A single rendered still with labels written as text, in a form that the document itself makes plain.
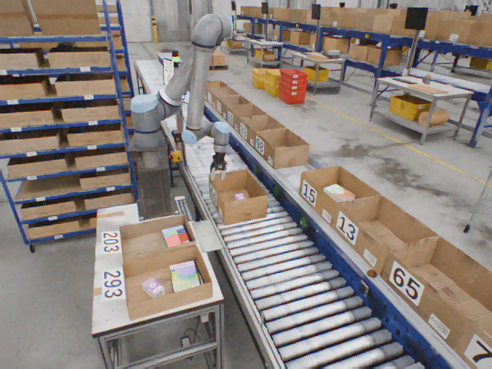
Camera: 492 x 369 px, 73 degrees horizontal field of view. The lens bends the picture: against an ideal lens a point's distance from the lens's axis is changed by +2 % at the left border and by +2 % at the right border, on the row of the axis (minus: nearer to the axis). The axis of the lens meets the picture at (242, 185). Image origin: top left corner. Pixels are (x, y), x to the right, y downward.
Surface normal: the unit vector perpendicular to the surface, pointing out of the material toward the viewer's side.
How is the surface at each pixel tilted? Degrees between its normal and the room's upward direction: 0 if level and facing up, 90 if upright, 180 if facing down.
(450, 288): 0
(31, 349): 0
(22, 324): 0
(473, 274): 89
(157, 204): 90
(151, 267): 88
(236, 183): 89
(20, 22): 118
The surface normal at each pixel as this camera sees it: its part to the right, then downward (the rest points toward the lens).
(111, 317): 0.02, -0.87
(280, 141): 0.34, 0.46
